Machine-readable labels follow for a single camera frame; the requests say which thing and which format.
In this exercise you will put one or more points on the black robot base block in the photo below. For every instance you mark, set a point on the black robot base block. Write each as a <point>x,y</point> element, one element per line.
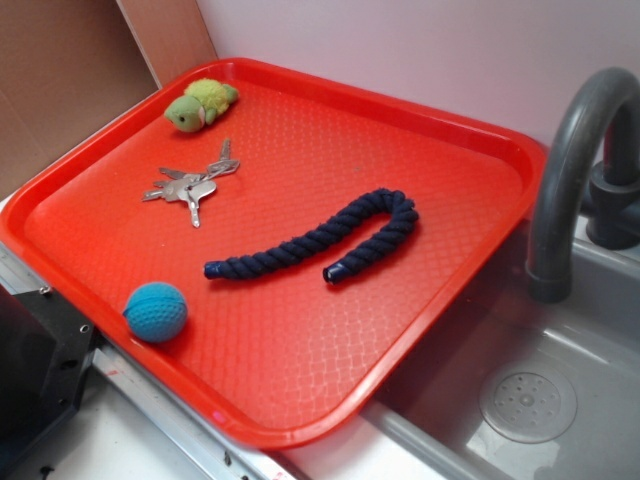
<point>47,346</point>

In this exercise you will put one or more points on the red plastic tray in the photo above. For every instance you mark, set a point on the red plastic tray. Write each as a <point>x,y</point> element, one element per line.
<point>282,360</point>

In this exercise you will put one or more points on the silver key bunch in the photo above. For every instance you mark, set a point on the silver key bunch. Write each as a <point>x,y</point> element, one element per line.
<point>191,188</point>

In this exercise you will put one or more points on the blue textured ball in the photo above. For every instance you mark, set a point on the blue textured ball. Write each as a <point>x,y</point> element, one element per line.
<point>156,312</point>

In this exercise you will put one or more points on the green plush turtle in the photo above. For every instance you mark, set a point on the green plush turtle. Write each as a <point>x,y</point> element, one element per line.
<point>202,102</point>

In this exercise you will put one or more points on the grey toy sink basin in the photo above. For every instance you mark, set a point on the grey toy sink basin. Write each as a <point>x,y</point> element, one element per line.
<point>504,387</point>

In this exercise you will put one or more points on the grey toy faucet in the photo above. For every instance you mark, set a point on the grey toy faucet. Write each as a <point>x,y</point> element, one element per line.
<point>592,169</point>

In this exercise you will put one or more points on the brown cardboard panel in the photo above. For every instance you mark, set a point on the brown cardboard panel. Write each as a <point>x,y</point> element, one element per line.
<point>70,67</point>

